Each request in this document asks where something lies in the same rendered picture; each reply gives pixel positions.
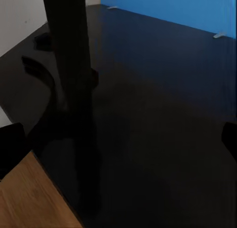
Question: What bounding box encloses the monitor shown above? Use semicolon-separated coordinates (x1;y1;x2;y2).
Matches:
0;0;99;175

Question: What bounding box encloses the mouse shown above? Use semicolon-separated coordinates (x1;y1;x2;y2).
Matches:
33;33;52;45

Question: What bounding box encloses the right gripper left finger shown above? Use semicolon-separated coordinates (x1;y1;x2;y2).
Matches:
0;122;27;180

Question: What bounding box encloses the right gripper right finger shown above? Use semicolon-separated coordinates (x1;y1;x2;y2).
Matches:
221;122;237;161

